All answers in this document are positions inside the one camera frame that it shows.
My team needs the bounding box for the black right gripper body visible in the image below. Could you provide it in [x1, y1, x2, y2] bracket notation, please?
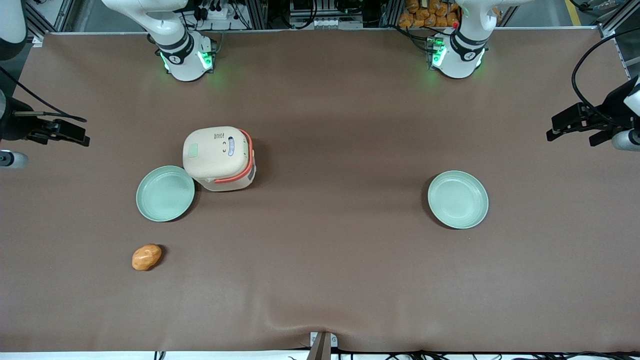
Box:
[0, 97, 38, 142]

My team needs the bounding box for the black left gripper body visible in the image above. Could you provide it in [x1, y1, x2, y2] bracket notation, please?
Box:
[599, 75, 640, 131]

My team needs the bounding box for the pale green round plate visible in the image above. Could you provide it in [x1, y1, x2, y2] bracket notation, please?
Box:
[136, 165, 196, 223]
[427, 170, 489, 230]

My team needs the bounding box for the orange bread roll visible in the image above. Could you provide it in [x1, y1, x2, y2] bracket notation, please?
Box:
[132, 243, 163, 272]

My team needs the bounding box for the bag of orange bread rolls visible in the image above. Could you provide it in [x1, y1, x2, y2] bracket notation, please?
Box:
[398, 0, 461, 29]

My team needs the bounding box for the white power strip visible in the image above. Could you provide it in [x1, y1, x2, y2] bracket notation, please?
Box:
[196, 0, 242, 22]

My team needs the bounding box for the brown table mat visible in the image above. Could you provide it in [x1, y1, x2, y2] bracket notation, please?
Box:
[0, 29, 640, 354]

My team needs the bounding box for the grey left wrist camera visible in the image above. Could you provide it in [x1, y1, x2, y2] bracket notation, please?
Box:
[611, 129, 640, 152]

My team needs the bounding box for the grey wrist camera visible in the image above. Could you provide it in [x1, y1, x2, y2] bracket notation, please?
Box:
[0, 150, 29, 169]
[611, 129, 640, 152]

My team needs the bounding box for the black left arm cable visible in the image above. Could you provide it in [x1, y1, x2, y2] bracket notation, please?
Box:
[571, 29, 640, 127]

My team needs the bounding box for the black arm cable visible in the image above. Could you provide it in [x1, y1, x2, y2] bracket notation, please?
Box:
[571, 29, 640, 127]
[0, 66, 89, 124]

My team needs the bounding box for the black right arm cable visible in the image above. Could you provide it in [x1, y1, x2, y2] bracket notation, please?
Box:
[0, 66, 89, 124]

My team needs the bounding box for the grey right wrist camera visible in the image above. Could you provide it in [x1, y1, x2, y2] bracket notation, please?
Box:
[0, 150, 29, 169]

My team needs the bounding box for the aluminium frame profile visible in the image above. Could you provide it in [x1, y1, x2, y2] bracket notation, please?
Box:
[24, 0, 77, 48]
[597, 0, 640, 80]

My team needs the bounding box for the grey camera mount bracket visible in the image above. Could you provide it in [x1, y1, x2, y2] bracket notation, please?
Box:
[306, 331, 339, 360]

